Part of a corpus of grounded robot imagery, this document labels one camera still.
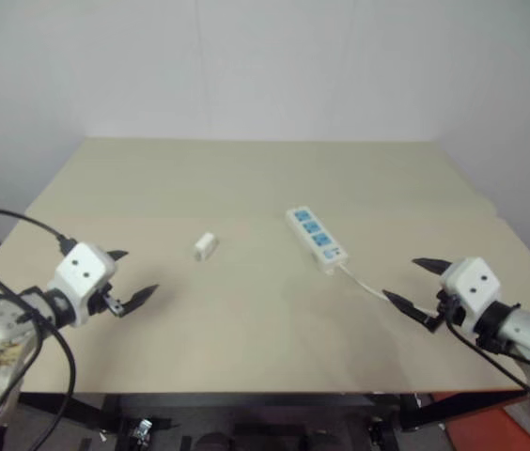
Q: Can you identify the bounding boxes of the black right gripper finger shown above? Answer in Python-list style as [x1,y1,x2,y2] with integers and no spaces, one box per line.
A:
[382,288,444,334]
[411,257,455,279]

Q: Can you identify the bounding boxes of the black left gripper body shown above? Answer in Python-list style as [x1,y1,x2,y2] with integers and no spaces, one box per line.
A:
[86,280,123,318]

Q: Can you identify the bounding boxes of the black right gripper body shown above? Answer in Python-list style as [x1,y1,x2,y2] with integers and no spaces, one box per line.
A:
[433,288,467,327]

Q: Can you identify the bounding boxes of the white plug adapter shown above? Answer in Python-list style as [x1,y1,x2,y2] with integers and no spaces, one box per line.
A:
[192,231,220,263]

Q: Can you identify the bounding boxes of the white power strip blue sockets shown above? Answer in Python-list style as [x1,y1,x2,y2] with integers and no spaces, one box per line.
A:
[285,204,350,276]

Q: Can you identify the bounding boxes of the orange box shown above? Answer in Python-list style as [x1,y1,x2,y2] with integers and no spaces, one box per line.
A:
[431,392,530,451]

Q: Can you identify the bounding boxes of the small metal clamp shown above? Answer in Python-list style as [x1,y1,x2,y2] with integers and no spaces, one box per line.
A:
[134,416,154,442]

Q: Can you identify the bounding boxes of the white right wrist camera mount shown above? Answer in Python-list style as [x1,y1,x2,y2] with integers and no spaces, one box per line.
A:
[438,256,503,335]

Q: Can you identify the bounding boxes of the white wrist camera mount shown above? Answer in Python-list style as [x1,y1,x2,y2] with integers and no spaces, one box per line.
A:
[47,241,119,328]
[438,256,503,335]

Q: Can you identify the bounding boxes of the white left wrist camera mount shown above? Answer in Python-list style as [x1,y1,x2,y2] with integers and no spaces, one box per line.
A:
[47,241,119,328]

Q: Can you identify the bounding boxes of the black table frame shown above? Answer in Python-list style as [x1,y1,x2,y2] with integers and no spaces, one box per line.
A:
[10,391,529,451]

